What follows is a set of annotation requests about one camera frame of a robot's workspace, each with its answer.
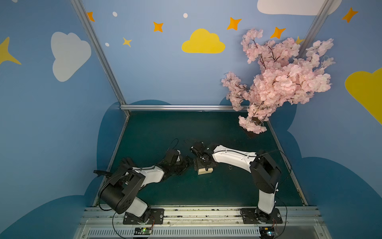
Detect white flower gift box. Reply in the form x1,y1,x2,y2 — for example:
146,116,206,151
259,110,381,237
197,167,213,175

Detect black red handled tool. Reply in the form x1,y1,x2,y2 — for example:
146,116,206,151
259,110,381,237
93,170,112,178

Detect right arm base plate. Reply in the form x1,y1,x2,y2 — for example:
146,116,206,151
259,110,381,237
240,208,283,224

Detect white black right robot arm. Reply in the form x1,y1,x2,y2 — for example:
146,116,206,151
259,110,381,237
190,142,282,215

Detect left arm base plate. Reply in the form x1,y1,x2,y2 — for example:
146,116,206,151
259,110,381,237
123,208,165,225

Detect aluminium frame post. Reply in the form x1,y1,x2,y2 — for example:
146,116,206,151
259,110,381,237
71,0,126,105
297,0,336,58

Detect left green circuit board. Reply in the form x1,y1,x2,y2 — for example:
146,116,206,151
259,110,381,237
134,228,153,237

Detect right aluminium frame post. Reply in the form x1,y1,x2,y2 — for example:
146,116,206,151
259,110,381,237
297,0,336,58

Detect front aluminium rail track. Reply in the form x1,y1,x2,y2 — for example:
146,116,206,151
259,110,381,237
74,206,331,239

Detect left aluminium frame post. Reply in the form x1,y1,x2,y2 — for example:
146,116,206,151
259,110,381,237
71,0,126,105

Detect right green circuit board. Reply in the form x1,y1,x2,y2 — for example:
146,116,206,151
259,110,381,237
259,227,277,239

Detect pink cherry blossom tree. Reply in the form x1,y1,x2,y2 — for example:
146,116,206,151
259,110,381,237
221,28,334,134

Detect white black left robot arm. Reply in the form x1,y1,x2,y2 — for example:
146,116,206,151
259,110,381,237
94,149,192,221

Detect brown tree base plate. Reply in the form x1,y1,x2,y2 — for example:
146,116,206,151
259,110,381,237
246,118,264,138

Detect black glove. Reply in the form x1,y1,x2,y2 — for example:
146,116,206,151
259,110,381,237
119,157,136,170

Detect green circuit board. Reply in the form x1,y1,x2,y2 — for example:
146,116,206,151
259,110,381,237
259,227,277,239
134,228,153,237

